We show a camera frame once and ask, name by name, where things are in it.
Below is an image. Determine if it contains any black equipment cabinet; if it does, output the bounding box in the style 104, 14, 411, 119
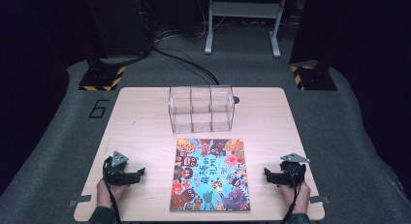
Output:
105, 0, 151, 56

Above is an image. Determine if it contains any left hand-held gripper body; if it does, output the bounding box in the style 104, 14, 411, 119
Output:
103, 150, 137, 186

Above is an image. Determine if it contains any black stand with striped base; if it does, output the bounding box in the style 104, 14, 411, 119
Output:
78, 0, 127, 92
290, 0, 338, 91

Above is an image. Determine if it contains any white metal desk frame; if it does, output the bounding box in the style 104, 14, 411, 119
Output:
204, 0, 289, 59

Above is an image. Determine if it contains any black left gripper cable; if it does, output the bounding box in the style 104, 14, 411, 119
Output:
102, 159, 122, 224

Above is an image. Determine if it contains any person's right hand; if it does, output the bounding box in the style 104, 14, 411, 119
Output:
278, 180, 312, 215

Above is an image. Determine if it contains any person's left hand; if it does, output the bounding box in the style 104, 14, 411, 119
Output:
96, 178, 129, 209

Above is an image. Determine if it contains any grey tape strip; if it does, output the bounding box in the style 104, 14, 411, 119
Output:
67, 194, 93, 208
308, 195, 331, 205

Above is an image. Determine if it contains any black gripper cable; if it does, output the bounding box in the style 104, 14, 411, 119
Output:
280, 165, 300, 224
102, 159, 122, 224

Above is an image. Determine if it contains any black floor cable bundle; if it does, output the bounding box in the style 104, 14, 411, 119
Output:
149, 28, 221, 86

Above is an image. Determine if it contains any colourful picture book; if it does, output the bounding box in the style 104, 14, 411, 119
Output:
169, 138, 252, 212

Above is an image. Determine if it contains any clear acrylic book organizer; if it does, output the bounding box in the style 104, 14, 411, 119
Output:
168, 84, 236, 135

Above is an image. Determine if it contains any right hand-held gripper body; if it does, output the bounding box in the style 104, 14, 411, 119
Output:
278, 152, 311, 188

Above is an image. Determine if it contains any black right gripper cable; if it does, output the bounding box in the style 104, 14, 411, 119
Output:
280, 165, 300, 224

